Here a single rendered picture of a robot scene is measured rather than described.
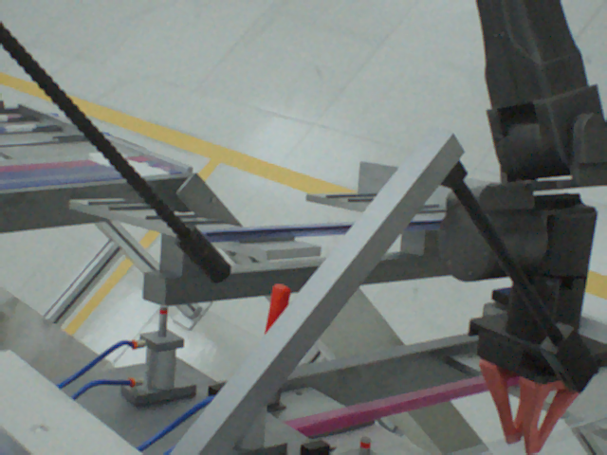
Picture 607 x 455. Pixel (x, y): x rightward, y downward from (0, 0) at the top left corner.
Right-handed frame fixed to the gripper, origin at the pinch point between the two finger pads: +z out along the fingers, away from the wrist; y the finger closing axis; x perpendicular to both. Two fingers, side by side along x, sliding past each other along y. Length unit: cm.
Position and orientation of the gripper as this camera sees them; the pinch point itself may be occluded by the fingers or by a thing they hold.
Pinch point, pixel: (524, 439)
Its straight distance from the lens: 94.4
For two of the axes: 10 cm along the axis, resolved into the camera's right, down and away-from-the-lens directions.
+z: -1.0, 9.7, 2.3
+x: 7.9, -0.7, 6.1
